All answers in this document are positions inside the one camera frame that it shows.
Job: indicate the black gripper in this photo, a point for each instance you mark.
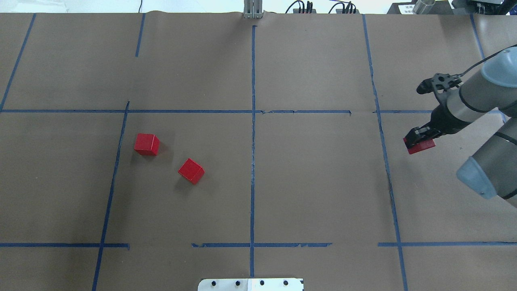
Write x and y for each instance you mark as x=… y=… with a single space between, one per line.
x=442 y=120

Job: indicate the red block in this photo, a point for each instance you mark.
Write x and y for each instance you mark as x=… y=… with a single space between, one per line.
x=191 y=171
x=146 y=144
x=418 y=147

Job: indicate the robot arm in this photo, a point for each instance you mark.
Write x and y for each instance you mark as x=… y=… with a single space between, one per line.
x=491 y=171

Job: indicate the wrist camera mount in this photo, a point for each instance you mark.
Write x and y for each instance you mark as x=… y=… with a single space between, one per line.
x=439 y=82

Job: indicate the white camera pedestal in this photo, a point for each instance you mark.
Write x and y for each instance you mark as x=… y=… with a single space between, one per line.
x=251 y=284

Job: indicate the aluminium frame post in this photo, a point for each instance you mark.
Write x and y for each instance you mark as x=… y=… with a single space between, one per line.
x=253 y=9

